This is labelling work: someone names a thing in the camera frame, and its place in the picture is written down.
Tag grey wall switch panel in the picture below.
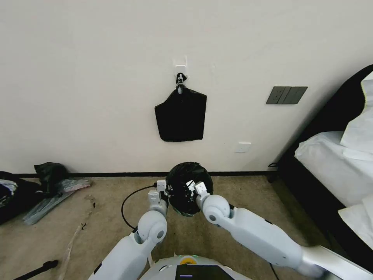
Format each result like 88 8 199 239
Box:
265 86 309 105

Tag white bed sheet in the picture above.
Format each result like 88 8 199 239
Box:
294 130 373 208

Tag black bag hanging on hook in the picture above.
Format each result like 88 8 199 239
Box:
154 87 208 144

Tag black baseboard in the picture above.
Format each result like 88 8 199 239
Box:
11 171 280 177

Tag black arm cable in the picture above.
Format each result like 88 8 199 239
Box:
121 182 159 231

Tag crumpled black bag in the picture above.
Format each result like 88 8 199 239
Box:
33 161 70 193

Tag white robot front shell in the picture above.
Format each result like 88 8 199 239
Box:
141 254 251 280

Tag black bed frame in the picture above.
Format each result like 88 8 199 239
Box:
275 63 373 263

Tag metal wall hook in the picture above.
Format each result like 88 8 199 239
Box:
175 73 187 95

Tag clear plastic strip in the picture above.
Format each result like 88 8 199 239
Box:
64 211 91 269

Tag packaged grey bag rolls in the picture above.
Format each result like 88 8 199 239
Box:
23 178 91 226

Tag white hook plate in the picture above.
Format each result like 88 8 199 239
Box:
172 58 189 81

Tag round bin with black bag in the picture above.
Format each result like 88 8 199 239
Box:
165 162 214 218

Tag black stick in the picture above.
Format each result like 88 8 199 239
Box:
13 260 59 280

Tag large black bag pile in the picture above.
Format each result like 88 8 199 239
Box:
0 171 44 225

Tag white pillow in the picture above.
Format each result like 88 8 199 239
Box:
340 65 373 152

